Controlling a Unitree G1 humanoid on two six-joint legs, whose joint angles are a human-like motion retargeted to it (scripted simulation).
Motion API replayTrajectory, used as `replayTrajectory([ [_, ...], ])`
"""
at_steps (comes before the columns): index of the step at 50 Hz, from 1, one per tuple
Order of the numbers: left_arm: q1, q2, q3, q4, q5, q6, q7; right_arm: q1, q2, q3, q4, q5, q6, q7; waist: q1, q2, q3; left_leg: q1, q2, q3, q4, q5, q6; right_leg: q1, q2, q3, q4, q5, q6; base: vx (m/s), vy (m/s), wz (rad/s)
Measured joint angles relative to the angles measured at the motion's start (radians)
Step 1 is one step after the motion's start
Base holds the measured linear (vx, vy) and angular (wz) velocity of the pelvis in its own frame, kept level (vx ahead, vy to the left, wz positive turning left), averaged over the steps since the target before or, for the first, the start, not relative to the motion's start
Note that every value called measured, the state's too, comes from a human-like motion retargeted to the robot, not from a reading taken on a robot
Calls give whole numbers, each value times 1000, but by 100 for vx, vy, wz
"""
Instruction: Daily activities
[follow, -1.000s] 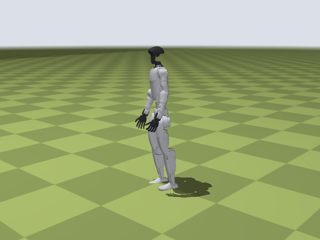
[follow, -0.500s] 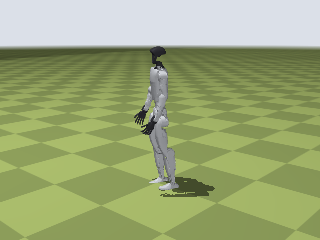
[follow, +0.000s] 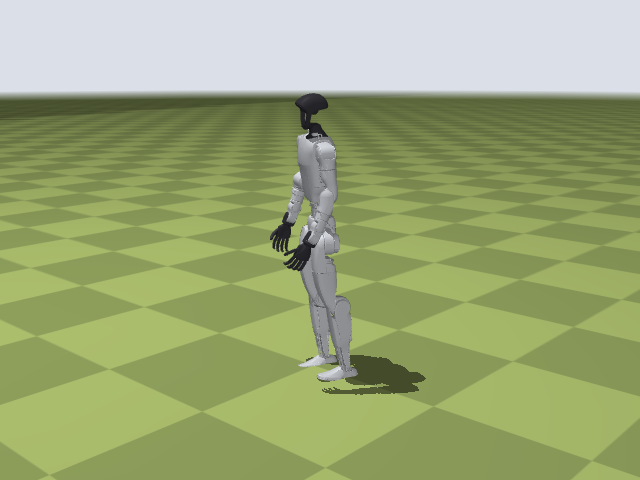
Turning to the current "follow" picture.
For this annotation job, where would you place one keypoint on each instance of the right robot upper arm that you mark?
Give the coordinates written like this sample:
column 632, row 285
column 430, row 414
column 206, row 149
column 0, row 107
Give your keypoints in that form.
column 297, row 177

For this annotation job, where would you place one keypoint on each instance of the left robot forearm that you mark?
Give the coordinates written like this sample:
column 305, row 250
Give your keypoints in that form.
column 324, row 211

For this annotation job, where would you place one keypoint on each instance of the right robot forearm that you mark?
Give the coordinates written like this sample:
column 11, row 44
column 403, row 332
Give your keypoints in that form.
column 294, row 207

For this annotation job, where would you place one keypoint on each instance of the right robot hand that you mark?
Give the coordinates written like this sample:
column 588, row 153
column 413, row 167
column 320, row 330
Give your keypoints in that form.
column 282, row 232

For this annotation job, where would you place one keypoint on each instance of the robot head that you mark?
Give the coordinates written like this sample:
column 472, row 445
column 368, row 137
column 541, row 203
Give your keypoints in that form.
column 311, row 104

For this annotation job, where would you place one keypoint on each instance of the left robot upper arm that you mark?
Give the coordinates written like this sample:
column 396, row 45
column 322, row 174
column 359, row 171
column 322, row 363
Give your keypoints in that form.
column 326, row 157

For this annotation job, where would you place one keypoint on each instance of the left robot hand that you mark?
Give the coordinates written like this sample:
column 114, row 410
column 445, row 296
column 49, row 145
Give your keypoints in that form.
column 302, row 253

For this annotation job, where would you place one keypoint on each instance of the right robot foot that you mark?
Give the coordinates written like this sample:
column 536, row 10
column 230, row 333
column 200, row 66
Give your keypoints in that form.
column 319, row 361

